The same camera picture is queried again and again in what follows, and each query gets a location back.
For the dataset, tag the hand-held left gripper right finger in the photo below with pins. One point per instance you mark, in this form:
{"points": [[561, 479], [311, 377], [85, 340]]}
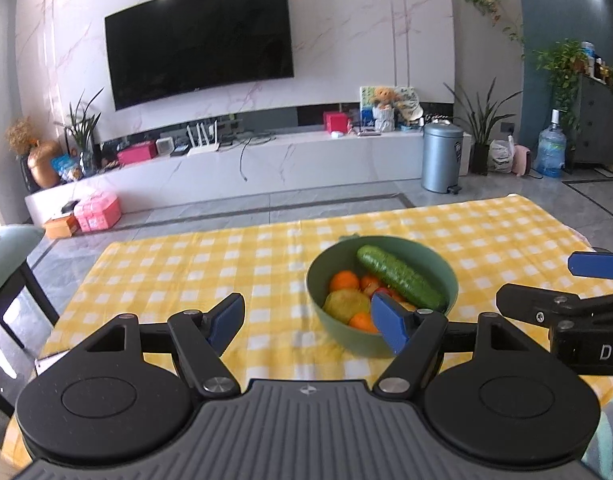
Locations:
{"points": [[389, 322]]}

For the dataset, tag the small white desk clock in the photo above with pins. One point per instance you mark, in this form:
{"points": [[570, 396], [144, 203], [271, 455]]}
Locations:
{"points": [[164, 147]]}

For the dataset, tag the green colander bowl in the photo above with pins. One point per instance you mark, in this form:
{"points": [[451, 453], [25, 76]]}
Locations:
{"points": [[336, 337]]}

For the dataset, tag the blue snack bag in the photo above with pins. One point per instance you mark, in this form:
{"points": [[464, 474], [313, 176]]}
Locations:
{"points": [[66, 169]]}

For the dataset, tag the white plastic bottle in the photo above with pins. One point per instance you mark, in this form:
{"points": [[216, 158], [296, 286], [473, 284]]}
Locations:
{"points": [[587, 57]]}

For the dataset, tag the small black box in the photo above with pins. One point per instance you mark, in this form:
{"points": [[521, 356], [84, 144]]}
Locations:
{"points": [[180, 151]]}

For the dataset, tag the white marble tv console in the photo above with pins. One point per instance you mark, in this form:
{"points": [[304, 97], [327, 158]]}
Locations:
{"points": [[286, 165]]}

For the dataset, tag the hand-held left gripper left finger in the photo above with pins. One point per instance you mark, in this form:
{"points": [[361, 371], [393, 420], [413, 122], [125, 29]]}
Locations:
{"points": [[226, 321]]}

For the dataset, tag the blue water jug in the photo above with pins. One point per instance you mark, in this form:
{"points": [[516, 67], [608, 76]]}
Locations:
{"points": [[551, 150]]}

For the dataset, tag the gold round vase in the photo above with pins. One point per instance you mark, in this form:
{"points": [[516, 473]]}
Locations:
{"points": [[44, 167]]}

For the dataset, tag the orange tangerine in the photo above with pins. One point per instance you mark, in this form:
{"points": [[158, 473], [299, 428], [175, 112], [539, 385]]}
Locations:
{"points": [[370, 282], [345, 280], [364, 322]]}

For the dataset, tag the pink storage box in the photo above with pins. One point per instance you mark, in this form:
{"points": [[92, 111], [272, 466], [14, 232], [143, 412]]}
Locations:
{"points": [[99, 212]]}

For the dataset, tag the orange cardboard box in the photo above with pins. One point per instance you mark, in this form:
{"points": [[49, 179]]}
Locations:
{"points": [[61, 226]]}

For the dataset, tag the tall leafy potted plant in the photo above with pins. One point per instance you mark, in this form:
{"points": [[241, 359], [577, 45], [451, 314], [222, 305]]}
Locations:
{"points": [[481, 125]]}

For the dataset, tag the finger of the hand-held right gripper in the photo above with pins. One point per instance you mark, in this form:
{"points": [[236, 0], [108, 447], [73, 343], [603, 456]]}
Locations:
{"points": [[596, 265], [546, 307]]}

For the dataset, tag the leafy plant in glass vase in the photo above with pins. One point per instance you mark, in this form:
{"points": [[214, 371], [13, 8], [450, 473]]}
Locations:
{"points": [[81, 130]]}

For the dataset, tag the white plastic bag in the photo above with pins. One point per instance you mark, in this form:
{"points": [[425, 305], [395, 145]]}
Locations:
{"points": [[500, 156]]}

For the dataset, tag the colourful picture board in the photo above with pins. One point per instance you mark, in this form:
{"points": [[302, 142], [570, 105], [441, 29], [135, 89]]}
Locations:
{"points": [[411, 105]]}

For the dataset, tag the dried flower bunch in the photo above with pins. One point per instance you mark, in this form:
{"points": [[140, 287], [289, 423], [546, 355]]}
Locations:
{"points": [[20, 135]]}

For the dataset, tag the flat pink box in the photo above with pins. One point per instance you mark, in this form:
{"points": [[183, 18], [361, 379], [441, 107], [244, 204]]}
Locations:
{"points": [[136, 153]]}

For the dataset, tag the red cherry tomato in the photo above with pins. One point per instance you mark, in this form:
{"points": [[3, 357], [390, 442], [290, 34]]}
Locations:
{"points": [[386, 294]]}

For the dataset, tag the white wifi router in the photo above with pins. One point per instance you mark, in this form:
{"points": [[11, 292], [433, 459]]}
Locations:
{"points": [[204, 147]]}

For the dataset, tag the trailing ivy plant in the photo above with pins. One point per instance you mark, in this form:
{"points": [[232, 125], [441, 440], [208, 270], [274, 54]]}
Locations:
{"points": [[558, 67]]}

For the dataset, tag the yellow-green pear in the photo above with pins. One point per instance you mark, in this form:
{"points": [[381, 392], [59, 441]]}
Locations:
{"points": [[346, 305]]}

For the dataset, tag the black wall television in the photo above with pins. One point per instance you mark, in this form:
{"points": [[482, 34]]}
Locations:
{"points": [[196, 40]]}

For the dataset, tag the grey pedal trash can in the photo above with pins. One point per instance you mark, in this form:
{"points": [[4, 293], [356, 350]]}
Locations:
{"points": [[442, 160]]}

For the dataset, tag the dark grey drawer cabinet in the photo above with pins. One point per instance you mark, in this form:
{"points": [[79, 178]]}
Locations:
{"points": [[598, 120]]}

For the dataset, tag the teddy bear bouquet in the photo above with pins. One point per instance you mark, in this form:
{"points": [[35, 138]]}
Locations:
{"points": [[385, 110]]}

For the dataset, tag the green cucumber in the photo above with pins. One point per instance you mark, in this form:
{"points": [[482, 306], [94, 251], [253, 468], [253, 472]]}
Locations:
{"points": [[401, 276]]}

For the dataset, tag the small pink appliance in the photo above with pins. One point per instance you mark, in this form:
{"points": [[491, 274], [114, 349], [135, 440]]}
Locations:
{"points": [[522, 161]]}

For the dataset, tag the yellow checkered tablecloth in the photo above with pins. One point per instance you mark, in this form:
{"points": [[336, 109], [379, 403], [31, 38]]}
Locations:
{"points": [[186, 280]]}

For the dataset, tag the red gift box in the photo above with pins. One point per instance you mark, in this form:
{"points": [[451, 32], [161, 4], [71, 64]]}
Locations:
{"points": [[336, 121]]}

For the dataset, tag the hanging wall ivy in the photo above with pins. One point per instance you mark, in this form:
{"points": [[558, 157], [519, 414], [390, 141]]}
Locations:
{"points": [[491, 7]]}

